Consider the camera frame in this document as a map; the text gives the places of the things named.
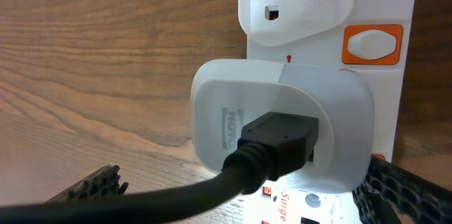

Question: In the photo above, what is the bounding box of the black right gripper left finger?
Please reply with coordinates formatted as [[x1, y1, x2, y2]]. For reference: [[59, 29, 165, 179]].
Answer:
[[48, 165, 129, 202]]

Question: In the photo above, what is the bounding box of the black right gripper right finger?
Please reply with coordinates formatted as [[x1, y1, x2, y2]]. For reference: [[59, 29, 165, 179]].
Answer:
[[352, 155, 451, 224]]

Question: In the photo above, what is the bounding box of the black USB charging cable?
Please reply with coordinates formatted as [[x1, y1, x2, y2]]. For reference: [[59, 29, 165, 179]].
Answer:
[[0, 111, 320, 224]]

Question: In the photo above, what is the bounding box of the white power strip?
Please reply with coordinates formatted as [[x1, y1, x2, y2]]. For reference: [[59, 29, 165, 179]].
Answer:
[[237, 0, 420, 224]]

